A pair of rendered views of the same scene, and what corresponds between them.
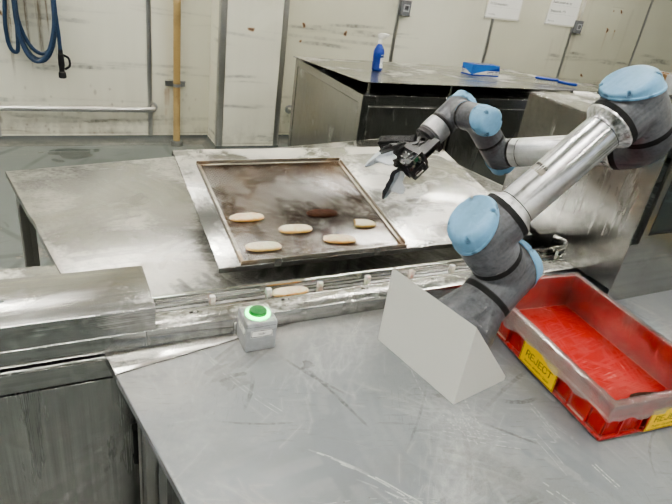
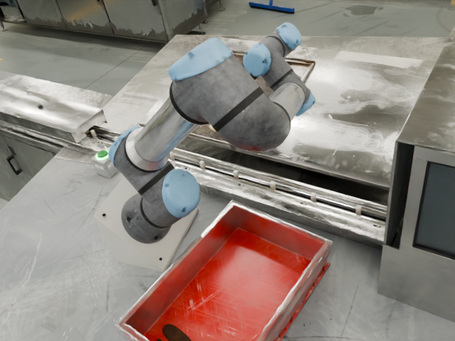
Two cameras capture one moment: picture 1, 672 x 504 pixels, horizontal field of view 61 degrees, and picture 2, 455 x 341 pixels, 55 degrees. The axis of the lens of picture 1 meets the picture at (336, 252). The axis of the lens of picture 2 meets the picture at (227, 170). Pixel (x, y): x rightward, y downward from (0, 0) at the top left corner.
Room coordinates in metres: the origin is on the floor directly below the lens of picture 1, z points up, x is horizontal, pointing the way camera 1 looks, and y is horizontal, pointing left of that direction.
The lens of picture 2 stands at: (0.96, -1.25, 1.81)
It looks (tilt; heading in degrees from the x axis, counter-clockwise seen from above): 40 degrees down; 69
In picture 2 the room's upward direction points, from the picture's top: 12 degrees counter-clockwise
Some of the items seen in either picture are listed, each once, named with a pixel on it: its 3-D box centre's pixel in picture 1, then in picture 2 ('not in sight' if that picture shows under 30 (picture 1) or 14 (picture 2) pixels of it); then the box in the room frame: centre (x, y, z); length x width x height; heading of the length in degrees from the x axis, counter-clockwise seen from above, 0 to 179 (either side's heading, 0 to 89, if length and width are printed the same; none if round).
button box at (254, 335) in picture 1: (255, 332); (108, 166); (1.04, 0.15, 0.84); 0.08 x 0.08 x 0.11; 29
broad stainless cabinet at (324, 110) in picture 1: (436, 141); not in sight; (4.07, -0.60, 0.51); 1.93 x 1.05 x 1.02; 119
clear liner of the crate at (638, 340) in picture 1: (585, 343); (231, 292); (1.15, -0.62, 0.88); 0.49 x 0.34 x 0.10; 24
